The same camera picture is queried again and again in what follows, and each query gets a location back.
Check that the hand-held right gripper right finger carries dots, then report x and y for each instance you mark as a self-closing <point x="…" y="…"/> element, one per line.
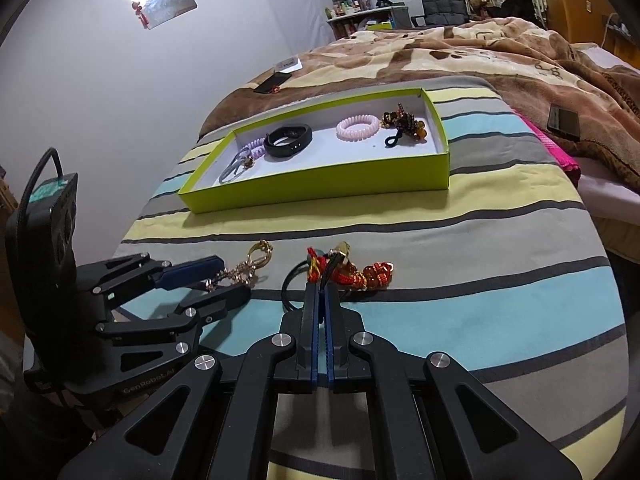
<point x="327" y="340"/>

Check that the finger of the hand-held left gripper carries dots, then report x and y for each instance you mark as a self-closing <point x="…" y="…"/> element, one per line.
<point x="225" y="297"/>
<point x="190" y="271"/>

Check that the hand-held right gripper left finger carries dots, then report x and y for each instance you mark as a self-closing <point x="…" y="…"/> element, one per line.
<point x="314" y="340"/>

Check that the red knot amber charm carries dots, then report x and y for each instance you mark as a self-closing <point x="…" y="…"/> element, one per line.
<point x="375" y="275"/>

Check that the green cardboard box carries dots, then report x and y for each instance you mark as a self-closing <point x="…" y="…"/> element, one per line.
<point x="325" y="185"/>

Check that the black fitness band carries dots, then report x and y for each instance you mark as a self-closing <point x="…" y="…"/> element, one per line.
<point x="295" y="146"/>

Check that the striped bed sheet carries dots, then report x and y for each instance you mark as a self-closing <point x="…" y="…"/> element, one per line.
<point x="450" y="285"/>

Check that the black phone with red charm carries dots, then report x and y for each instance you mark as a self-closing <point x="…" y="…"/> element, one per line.
<point x="270" y="83"/>

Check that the white card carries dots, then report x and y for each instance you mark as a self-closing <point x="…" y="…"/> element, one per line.
<point x="288" y="64"/>

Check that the pink patterned cloth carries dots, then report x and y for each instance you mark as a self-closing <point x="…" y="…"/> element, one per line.
<point x="555" y="160"/>

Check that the group of bottles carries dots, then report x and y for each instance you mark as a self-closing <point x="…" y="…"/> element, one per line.
<point x="345" y="2"/>

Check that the brown patterned blanket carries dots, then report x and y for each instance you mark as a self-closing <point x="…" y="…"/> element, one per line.
<point x="450" y="55"/>

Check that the small green desk box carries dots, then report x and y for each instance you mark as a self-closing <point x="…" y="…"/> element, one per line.
<point x="378" y="24"/>

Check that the white desk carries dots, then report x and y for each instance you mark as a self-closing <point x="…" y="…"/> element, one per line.
<point x="385" y="10"/>

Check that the black padded chair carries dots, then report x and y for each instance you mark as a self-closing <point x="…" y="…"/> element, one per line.
<point x="442" y="5"/>

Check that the brown teddy bear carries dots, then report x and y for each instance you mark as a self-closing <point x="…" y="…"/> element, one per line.
<point x="479" y="2"/>

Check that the black cloth pile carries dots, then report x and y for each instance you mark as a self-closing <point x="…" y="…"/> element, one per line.
<point x="515" y="7"/>

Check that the white pillow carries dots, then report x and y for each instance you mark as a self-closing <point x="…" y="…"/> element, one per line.
<point x="600" y="55"/>

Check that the wooden wardrobe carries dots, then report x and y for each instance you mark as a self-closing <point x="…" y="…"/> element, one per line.
<point x="565" y="0"/>

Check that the red knot wall ornament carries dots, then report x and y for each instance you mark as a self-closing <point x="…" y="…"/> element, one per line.
<point x="141" y="15"/>

